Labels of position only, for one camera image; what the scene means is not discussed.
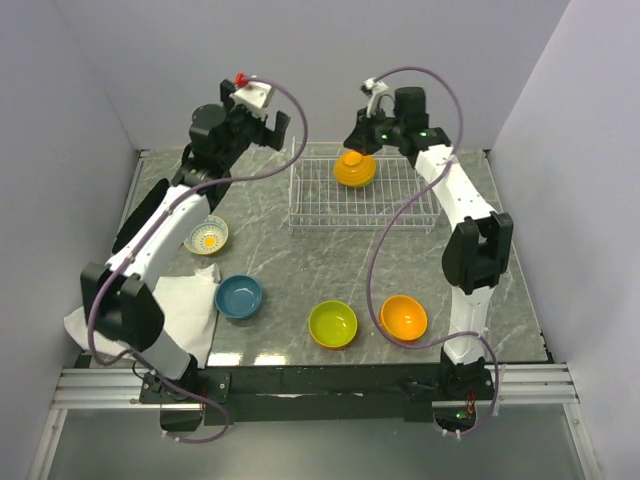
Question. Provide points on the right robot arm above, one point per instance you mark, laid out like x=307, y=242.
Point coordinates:
x=478, y=250

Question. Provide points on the white paper towel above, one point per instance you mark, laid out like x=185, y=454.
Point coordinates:
x=190, y=315

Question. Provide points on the white wire dish rack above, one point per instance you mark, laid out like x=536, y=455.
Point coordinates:
x=318, y=200

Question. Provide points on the large orange bowl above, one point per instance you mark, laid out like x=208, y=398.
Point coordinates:
x=353, y=169

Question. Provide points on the aluminium rail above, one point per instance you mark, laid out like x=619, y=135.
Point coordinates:
x=119, y=389

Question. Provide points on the black cloth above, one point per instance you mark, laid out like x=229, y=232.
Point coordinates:
x=141, y=214

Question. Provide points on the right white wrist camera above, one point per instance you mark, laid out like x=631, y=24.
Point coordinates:
x=375, y=90

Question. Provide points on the black base frame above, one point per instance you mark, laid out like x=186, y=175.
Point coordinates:
x=242, y=394

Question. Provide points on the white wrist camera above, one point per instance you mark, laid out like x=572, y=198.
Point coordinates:
x=375, y=90
x=255, y=96

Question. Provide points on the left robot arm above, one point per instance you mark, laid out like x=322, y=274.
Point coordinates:
x=118, y=295

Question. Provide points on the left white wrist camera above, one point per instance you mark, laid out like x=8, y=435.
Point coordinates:
x=255, y=96

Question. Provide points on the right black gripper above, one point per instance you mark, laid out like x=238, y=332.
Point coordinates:
x=359, y=140

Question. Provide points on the front lime green bowl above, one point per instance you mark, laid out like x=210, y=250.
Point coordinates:
x=333, y=324

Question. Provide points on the patterned white blue bowl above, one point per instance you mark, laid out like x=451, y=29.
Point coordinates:
x=208, y=237

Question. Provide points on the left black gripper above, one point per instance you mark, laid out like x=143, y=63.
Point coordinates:
x=272, y=137

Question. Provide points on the dark blue bowl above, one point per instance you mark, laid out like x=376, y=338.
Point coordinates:
x=239, y=297

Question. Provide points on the right orange bowl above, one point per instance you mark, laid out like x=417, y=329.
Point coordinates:
x=404, y=318

